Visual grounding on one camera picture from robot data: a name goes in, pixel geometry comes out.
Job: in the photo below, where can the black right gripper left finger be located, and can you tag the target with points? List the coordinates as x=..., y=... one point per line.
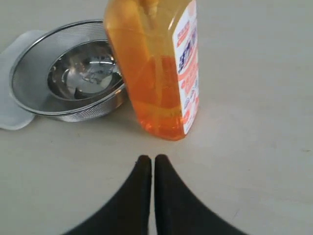
x=127, y=212

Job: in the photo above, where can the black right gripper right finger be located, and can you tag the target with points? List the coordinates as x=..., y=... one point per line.
x=178, y=211

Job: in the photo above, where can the orange pump soap bottle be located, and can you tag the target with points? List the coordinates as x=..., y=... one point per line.
x=155, y=44

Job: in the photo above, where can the white rectangular plastic tray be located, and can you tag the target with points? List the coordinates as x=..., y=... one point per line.
x=13, y=117

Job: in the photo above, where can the steel mesh strainer basket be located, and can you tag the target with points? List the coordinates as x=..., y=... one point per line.
x=69, y=74

